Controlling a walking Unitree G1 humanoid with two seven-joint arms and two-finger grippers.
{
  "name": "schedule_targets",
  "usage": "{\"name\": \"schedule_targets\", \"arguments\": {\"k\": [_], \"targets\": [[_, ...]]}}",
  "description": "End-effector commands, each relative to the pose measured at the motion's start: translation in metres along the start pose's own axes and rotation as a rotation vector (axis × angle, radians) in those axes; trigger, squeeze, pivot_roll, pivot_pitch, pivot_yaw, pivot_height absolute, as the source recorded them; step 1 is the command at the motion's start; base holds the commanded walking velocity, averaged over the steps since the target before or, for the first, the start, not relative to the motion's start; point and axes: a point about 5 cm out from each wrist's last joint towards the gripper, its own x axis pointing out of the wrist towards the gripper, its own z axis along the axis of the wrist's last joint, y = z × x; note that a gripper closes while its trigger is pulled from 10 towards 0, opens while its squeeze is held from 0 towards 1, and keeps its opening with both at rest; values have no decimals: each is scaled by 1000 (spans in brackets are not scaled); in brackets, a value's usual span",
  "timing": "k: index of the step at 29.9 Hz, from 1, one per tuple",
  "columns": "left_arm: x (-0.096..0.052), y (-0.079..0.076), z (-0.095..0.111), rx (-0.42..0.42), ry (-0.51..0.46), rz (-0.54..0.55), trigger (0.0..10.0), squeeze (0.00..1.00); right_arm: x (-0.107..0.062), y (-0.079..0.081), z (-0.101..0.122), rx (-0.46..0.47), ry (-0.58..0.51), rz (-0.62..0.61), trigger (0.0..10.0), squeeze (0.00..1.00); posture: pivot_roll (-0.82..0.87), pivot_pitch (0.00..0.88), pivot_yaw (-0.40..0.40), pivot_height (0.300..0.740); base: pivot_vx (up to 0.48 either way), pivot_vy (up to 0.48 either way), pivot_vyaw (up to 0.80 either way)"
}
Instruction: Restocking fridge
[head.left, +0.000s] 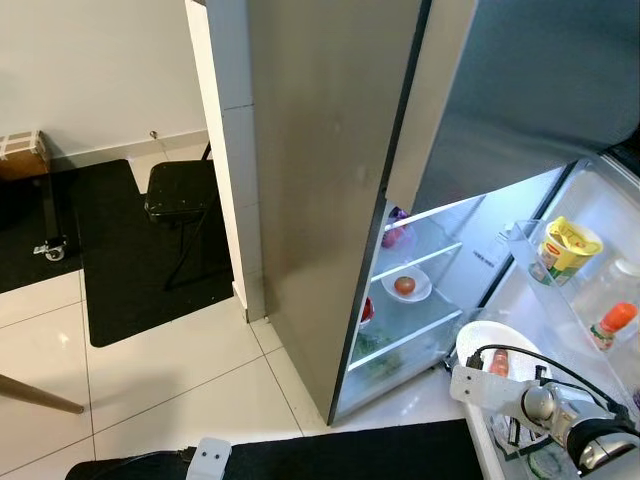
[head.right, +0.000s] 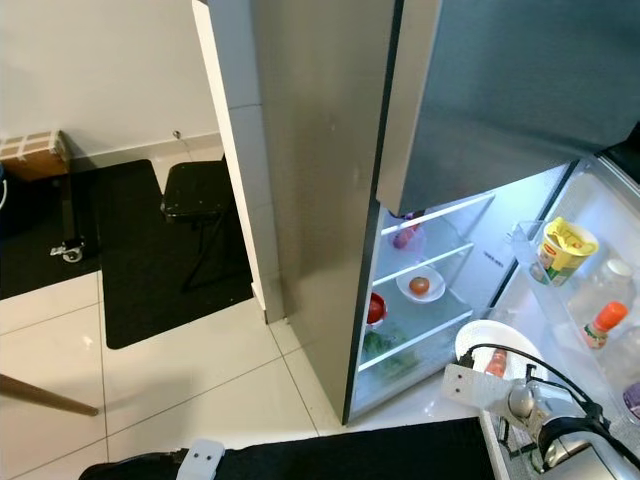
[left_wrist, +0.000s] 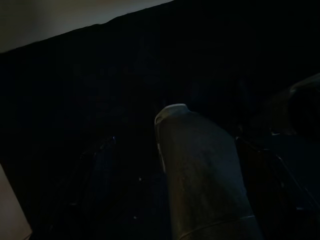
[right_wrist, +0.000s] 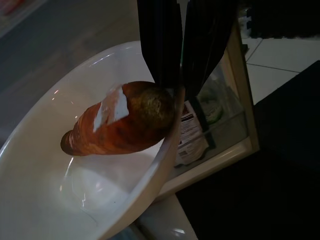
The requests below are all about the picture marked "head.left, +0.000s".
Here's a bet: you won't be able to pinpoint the glass fridge shelf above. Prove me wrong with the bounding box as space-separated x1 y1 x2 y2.
385 193 483 229
370 240 464 285
345 310 464 373

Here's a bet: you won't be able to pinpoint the steel fridge body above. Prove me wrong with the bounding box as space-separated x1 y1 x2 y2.
245 0 591 426

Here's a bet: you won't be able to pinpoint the clear bottle white cap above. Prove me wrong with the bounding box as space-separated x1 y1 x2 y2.
600 258 640 306

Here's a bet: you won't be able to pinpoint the yellow cup noodles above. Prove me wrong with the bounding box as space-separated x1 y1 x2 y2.
530 216 604 286

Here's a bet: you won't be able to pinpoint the bottle with orange cap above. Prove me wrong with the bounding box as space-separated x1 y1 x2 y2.
590 302 639 353

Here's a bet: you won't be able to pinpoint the steel freezer door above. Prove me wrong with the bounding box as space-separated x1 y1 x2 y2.
385 0 640 213

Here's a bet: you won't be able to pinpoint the white plate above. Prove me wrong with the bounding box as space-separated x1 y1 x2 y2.
382 265 433 303

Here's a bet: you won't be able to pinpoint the green leafy vegetables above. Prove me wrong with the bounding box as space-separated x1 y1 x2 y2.
350 328 401 379

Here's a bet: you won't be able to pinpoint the black folding stool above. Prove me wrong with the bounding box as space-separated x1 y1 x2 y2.
145 143 226 293

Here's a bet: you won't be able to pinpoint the black gym floor mat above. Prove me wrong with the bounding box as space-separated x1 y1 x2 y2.
0 158 237 349

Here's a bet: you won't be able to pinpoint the black wheeled dolly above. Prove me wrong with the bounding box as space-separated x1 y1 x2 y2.
33 170 73 264

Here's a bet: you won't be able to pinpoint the cardboard box lattice top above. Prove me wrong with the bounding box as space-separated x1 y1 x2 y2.
0 130 49 182

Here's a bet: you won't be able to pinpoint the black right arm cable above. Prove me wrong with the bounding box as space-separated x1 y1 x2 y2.
470 344 640 446

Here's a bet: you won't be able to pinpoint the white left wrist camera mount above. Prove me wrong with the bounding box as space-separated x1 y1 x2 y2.
187 437 233 480

